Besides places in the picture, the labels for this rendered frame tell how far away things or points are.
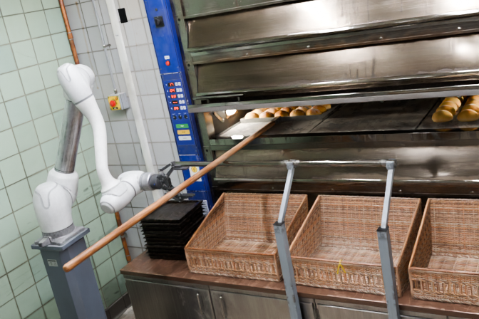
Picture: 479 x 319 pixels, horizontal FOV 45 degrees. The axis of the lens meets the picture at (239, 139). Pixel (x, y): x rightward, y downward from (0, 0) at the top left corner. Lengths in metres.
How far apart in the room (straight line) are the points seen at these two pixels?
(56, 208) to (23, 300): 0.93
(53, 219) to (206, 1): 1.39
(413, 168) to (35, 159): 2.15
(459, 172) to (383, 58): 0.65
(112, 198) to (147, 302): 0.93
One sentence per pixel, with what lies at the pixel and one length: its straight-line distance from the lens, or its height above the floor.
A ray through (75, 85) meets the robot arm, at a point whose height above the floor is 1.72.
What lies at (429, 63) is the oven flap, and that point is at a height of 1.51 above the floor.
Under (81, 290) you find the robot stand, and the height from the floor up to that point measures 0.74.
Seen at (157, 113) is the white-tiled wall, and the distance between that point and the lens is 3.55.
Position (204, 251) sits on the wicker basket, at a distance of 3.07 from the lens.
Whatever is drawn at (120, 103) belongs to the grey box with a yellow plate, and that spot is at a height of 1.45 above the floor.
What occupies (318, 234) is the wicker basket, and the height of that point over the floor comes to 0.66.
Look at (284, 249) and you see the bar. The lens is 2.67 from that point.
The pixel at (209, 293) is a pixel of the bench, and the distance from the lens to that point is 3.14.
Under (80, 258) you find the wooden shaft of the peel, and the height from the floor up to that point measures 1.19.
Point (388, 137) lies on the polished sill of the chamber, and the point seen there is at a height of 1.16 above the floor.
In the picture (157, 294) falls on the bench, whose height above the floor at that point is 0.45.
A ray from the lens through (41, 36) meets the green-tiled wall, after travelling 3.73.
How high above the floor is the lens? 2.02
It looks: 15 degrees down
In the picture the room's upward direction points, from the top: 11 degrees counter-clockwise
